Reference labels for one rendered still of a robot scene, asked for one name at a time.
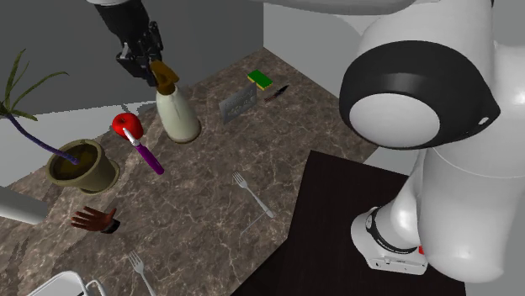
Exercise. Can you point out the dark robot stand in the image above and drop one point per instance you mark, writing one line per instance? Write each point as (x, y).
(328, 229)

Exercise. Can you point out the brown hand figure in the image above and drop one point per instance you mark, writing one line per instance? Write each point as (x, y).
(95, 220)

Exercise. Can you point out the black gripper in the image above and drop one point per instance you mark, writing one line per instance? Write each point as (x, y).
(127, 28)

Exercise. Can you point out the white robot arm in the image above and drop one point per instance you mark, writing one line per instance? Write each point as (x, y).
(459, 172)

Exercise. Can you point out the red apple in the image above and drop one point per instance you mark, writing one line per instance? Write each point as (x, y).
(128, 122)

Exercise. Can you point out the silver fork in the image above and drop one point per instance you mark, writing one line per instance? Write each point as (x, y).
(253, 196)
(141, 271)

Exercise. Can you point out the dark folding knife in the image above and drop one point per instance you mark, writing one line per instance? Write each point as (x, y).
(277, 93)

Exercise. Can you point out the grey card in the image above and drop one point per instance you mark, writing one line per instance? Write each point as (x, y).
(238, 103)

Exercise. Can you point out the cream spray bottle brown nozzle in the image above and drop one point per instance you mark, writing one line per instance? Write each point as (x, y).
(177, 114)

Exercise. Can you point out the olive pot with plant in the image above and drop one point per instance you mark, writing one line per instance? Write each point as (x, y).
(88, 170)

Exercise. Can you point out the green and yellow sponge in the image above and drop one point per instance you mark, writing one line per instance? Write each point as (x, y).
(259, 78)

